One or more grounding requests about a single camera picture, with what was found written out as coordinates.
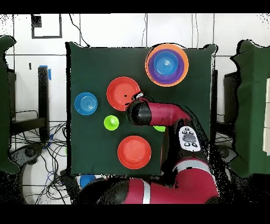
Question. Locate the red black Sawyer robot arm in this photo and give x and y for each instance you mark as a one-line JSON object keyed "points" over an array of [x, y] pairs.
{"points": [[164, 114]]}

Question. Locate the small blue plastic bowl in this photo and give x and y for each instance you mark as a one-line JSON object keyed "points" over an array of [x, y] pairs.
{"points": [[85, 103], [166, 63]]}

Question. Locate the black metal stand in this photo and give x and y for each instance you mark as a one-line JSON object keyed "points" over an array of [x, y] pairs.
{"points": [[43, 95]]}

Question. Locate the purple plastic bowl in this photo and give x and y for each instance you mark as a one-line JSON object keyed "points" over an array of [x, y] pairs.
{"points": [[151, 71]]}

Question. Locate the green plastic cup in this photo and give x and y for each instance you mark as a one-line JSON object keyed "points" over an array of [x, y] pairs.
{"points": [[111, 123]]}

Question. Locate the blue plastic cup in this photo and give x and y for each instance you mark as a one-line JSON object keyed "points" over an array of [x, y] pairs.
{"points": [[85, 179]]}

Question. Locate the green covered side table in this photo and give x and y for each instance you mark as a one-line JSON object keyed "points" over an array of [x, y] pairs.
{"points": [[4, 105], [251, 105]]}

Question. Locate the black office chair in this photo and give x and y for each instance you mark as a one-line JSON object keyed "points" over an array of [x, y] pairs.
{"points": [[27, 153], [226, 152]]}

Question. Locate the green plastic bowl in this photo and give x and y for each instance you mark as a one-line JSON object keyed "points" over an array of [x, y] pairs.
{"points": [[159, 128]]}

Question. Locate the white boxes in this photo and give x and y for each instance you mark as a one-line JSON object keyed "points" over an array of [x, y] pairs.
{"points": [[267, 126]]}

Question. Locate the large orange plastic bowl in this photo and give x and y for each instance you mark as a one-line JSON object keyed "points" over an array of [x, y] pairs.
{"points": [[149, 80]]}

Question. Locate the red plastic bowl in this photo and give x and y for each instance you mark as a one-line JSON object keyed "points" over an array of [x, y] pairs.
{"points": [[134, 152], [120, 93]]}

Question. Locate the black power adapter box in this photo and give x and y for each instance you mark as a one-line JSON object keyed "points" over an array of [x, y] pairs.
{"points": [[68, 181]]}

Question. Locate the dark green tablecloth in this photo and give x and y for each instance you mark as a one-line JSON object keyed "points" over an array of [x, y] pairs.
{"points": [[95, 63]]}

